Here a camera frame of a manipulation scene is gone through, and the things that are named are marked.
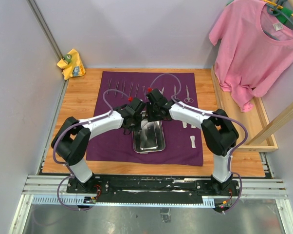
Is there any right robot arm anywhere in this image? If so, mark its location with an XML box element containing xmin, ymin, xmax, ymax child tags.
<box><xmin>146</xmin><ymin>88</ymin><xmax>239</xmax><ymax>195</ymax></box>

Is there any grey clothes hanger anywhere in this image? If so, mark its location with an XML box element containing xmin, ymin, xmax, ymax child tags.
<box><xmin>266</xmin><ymin>1</ymin><xmax>293</xmax><ymax>41</ymax></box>

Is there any aluminium rail frame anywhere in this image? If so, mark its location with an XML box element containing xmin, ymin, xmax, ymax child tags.
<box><xmin>9</xmin><ymin>175</ymin><xmax>293</xmax><ymax>234</ymax></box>

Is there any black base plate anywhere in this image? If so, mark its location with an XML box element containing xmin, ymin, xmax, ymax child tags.
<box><xmin>66</xmin><ymin>175</ymin><xmax>240</xmax><ymax>205</ymax></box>

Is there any yellow hoop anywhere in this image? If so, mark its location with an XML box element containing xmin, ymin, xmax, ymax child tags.
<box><xmin>263</xmin><ymin>0</ymin><xmax>293</xmax><ymax>31</ymax></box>

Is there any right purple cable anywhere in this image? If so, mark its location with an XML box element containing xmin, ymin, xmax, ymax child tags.
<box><xmin>147</xmin><ymin>73</ymin><xmax>249</xmax><ymax>215</ymax></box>

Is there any green hanger clip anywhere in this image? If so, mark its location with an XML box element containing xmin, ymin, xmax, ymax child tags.
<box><xmin>277</xmin><ymin>7</ymin><xmax>293</xmax><ymax>24</ymax></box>

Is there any purple surgical wrap cloth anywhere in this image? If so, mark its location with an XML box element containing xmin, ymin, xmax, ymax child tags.
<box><xmin>86</xmin><ymin>72</ymin><xmax>203</xmax><ymax>166</ymax></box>

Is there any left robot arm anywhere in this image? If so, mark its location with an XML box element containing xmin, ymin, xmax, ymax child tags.
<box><xmin>51</xmin><ymin>97</ymin><xmax>146</xmax><ymax>193</ymax></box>

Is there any yellow paper bag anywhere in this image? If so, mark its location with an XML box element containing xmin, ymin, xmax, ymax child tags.
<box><xmin>57</xmin><ymin>48</ymin><xmax>86</xmax><ymax>80</ymax></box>

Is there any steel instrument tray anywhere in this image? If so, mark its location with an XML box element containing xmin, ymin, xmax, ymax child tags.
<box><xmin>133</xmin><ymin>111</ymin><xmax>165</xmax><ymax>154</ymax></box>

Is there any wooden beam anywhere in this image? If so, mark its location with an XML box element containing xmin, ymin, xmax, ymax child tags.
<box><xmin>247</xmin><ymin>102</ymin><xmax>293</xmax><ymax>152</ymax></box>

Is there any wooden tray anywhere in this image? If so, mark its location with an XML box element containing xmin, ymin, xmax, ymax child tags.
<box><xmin>211</xmin><ymin>68</ymin><xmax>278</xmax><ymax>153</ymax></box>

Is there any pink t-shirt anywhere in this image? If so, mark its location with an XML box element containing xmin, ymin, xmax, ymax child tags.
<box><xmin>209</xmin><ymin>0</ymin><xmax>293</xmax><ymax>112</ymax></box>

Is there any aluminium corner post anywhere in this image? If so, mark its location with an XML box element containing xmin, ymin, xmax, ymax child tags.
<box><xmin>26</xmin><ymin>0</ymin><xmax>62</xmax><ymax>60</ymax></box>

